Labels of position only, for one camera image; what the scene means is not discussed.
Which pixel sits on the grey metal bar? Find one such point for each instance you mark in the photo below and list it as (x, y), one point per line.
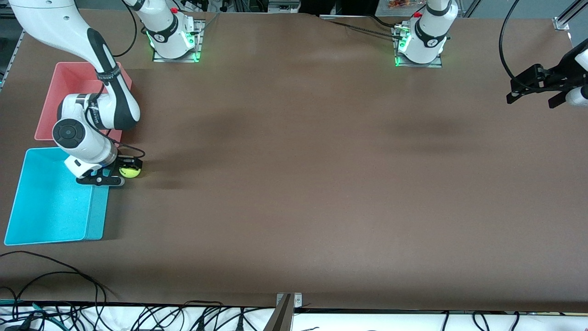
(280, 319)

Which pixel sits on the orange background object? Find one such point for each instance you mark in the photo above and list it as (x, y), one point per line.
(399, 3)

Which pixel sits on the aluminium frame extrusion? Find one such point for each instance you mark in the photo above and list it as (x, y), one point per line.
(562, 22)

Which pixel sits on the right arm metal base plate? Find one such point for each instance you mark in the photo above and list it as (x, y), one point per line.
(200, 41)

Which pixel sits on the yellow tennis ball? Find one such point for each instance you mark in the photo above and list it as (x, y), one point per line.
(131, 173)

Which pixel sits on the black power plug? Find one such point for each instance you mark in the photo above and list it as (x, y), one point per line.
(240, 324)
(200, 324)

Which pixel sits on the blue plastic bin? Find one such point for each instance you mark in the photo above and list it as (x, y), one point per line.
(50, 211)

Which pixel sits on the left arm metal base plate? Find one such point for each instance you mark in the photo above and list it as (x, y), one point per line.
(432, 65)

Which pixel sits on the aluminium bracket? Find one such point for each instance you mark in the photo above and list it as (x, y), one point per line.
(296, 299)

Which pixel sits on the pink plastic bin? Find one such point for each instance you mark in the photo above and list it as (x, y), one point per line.
(48, 110)

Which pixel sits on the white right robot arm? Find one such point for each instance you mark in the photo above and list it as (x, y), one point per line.
(73, 27)

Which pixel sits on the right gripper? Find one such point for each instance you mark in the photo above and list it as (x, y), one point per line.
(125, 162)

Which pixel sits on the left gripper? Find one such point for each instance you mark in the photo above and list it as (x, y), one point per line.
(568, 71)

